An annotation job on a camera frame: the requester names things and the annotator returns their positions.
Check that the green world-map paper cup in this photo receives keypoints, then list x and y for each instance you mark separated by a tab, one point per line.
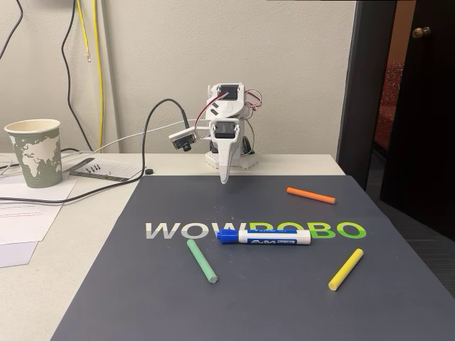
37	156

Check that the green chalk stick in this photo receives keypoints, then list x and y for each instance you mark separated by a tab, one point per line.
200	261

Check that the dark grey door frame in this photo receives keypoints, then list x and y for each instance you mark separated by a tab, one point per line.
359	106

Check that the lined paper sheet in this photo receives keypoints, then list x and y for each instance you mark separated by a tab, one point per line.
121	168

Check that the white camera board black lens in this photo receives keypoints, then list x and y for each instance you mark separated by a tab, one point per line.
181	136

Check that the red patterned seat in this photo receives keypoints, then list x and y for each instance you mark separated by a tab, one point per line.
389	106

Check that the brass door knob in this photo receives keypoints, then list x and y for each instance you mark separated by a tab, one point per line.
421	32

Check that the blank white paper sheet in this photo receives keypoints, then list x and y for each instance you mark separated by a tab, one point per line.
14	254

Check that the dark grey WOWROBO mat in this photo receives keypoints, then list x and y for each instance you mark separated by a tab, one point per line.
249	302

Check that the small black round cap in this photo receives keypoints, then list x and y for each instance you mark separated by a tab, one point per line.
149	171

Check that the white paper sheet red text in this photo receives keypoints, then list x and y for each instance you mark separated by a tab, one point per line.
28	216

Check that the yellow chalk stick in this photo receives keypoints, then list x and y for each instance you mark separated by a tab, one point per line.
346	269

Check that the dark brown door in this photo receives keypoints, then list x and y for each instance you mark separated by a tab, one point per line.
426	124

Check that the orange chalk stick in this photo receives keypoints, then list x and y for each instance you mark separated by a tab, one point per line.
309	195

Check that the blue white dry-erase marker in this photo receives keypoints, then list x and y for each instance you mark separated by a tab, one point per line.
273	237

